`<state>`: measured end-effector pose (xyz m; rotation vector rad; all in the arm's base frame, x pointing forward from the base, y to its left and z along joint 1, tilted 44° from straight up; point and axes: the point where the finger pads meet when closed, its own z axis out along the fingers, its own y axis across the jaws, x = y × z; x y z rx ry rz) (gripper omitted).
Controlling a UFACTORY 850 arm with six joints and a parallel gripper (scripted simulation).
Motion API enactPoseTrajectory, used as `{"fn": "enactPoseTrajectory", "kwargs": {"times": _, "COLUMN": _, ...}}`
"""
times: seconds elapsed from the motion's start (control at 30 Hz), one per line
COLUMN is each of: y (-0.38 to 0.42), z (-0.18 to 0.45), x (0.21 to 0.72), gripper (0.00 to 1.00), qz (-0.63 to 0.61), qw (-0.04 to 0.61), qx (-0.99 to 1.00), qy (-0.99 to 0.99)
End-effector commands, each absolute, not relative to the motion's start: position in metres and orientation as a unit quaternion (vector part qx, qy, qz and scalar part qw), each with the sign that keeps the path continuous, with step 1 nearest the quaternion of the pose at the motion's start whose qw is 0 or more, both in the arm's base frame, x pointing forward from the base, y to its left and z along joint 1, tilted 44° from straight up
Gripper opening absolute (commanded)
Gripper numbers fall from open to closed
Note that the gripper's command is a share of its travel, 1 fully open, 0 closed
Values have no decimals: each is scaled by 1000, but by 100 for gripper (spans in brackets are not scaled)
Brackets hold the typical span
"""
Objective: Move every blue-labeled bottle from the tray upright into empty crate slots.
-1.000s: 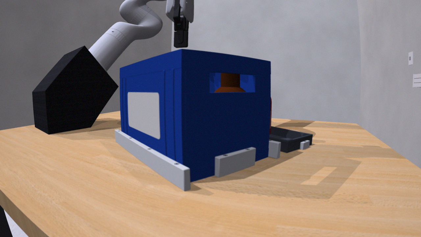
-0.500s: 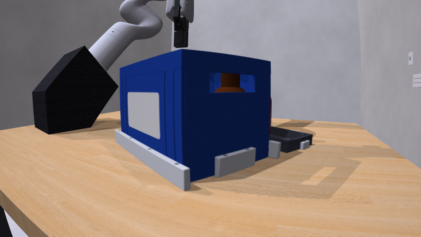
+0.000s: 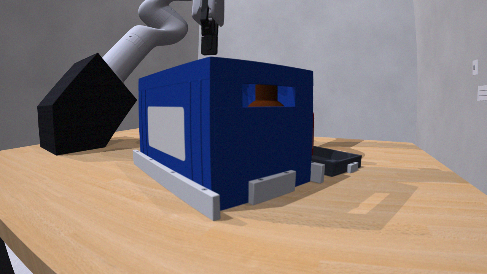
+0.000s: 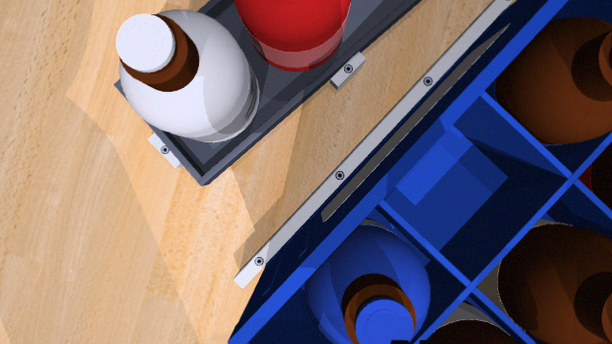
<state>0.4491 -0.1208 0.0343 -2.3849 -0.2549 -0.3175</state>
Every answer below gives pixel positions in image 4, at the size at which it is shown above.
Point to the blue bottle with dark brown neck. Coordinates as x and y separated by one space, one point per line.
365 292

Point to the black tray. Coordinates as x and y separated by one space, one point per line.
280 90

